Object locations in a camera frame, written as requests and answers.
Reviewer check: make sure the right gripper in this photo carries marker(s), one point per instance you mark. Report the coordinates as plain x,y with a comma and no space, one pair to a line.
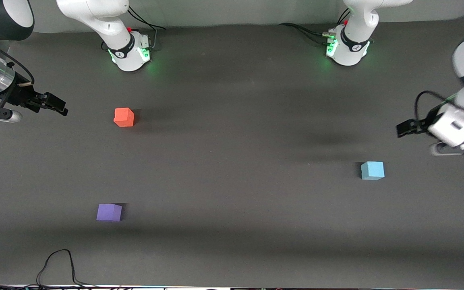
21,96

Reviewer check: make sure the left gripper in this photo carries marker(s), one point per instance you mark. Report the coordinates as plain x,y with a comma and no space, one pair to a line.
420,124

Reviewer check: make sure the light blue foam block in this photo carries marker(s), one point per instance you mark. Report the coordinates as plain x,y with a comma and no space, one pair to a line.
373,170

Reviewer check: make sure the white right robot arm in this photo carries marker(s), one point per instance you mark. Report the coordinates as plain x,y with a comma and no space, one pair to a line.
107,20

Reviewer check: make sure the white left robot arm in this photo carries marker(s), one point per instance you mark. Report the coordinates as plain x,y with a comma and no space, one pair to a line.
355,36

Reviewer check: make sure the orange foam block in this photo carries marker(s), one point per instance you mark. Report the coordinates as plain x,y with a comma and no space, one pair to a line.
124,117

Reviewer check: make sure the purple foam block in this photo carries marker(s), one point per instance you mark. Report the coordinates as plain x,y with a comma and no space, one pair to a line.
109,212

